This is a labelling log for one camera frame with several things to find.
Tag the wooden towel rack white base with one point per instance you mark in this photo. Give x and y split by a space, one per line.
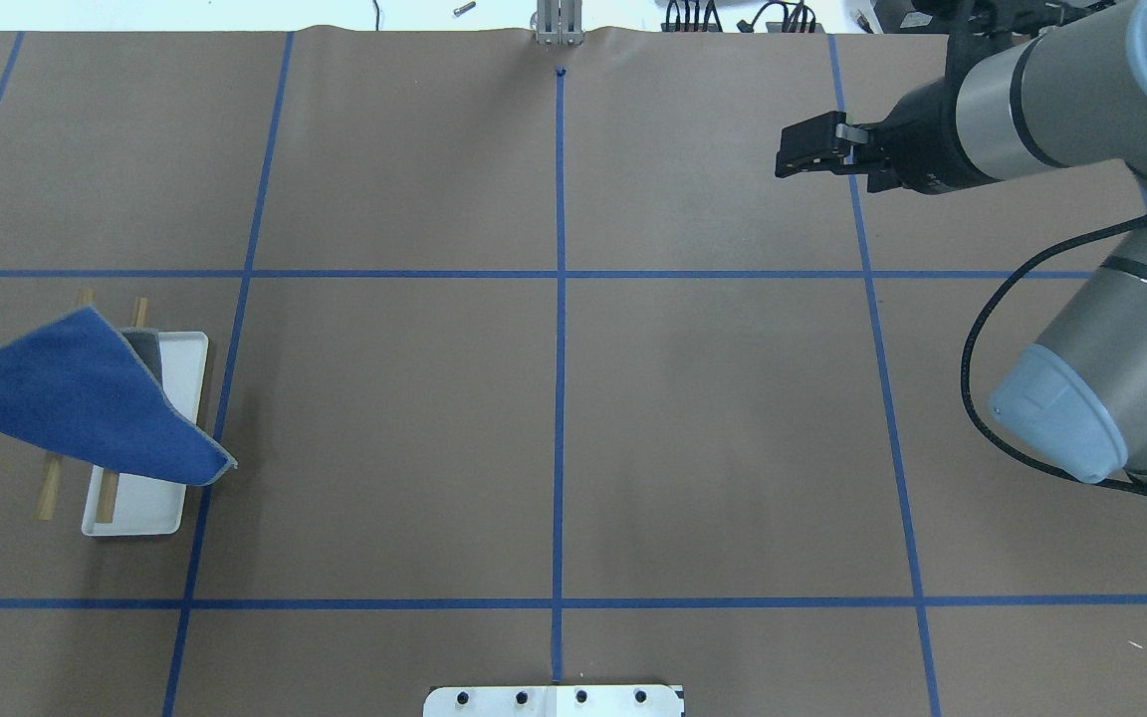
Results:
128 500

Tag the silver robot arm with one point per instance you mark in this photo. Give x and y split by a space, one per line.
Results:
1029 87

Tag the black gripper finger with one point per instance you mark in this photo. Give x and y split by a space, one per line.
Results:
818 137
789 165

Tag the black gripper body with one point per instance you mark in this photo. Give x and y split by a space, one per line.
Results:
920 136

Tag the white camera mast with base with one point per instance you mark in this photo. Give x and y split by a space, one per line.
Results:
556 700

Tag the aluminium frame post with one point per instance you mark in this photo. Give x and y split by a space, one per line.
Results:
558 23

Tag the blue and grey towel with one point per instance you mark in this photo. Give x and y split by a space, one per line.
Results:
60 386

